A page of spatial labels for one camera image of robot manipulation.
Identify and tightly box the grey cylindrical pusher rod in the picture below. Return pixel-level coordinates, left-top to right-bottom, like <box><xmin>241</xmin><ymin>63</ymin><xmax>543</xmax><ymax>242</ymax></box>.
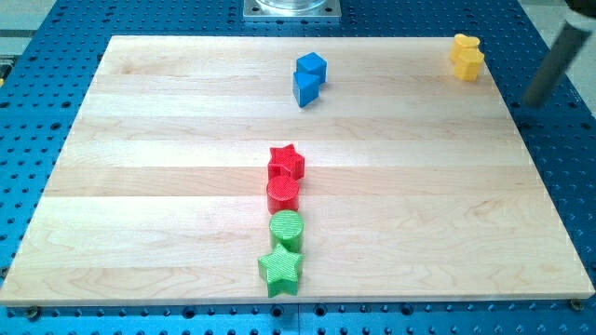
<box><xmin>521</xmin><ymin>20</ymin><xmax>592</xmax><ymax>108</ymax></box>

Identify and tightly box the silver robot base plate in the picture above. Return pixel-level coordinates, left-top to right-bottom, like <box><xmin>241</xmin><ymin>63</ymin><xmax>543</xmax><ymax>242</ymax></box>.
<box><xmin>243</xmin><ymin>0</ymin><xmax>342</xmax><ymax>21</ymax></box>

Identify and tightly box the yellow hexagon block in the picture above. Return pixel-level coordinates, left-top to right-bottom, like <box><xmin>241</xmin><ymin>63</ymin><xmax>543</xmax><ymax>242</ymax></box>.
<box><xmin>454</xmin><ymin>48</ymin><xmax>484</xmax><ymax>81</ymax></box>

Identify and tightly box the blue cube block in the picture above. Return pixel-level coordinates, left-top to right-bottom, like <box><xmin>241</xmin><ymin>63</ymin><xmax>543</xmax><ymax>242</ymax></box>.
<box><xmin>296</xmin><ymin>52</ymin><xmax>327</xmax><ymax>84</ymax></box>

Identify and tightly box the blue triangle block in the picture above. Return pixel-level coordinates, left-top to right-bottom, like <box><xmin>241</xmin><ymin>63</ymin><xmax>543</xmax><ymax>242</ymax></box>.
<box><xmin>292</xmin><ymin>72</ymin><xmax>320</xmax><ymax>108</ymax></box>

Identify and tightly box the yellow heart block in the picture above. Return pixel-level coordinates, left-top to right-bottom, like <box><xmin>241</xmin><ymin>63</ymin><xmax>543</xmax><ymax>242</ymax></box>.
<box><xmin>449</xmin><ymin>33</ymin><xmax>481</xmax><ymax>62</ymax></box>

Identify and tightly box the wooden board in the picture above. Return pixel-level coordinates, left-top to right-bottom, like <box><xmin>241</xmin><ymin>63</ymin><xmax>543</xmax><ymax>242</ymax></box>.
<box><xmin>1</xmin><ymin>36</ymin><xmax>594</xmax><ymax>306</ymax></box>

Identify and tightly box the green star block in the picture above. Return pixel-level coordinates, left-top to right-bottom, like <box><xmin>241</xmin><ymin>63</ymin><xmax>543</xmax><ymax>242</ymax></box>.
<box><xmin>258</xmin><ymin>243</ymin><xmax>304</xmax><ymax>298</ymax></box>

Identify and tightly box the blue perforated table plate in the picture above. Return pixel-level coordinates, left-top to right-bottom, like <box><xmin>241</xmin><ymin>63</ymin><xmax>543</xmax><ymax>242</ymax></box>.
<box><xmin>1</xmin><ymin>1</ymin><xmax>595</xmax><ymax>334</ymax></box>

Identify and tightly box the green cylinder block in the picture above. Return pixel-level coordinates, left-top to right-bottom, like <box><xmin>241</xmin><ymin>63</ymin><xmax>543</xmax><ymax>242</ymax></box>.
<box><xmin>269</xmin><ymin>209</ymin><xmax>305</xmax><ymax>253</ymax></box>

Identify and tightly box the red star block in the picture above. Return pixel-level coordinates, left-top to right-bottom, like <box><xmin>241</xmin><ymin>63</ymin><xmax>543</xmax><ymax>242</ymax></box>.
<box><xmin>267</xmin><ymin>144</ymin><xmax>305</xmax><ymax>181</ymax></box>

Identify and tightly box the red cylinder block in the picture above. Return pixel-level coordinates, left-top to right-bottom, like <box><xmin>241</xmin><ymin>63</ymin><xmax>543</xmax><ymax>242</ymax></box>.
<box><xmin>266</xmin><ymin>176</ymin><xmax>300</xmax><ymax>214</ymax></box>

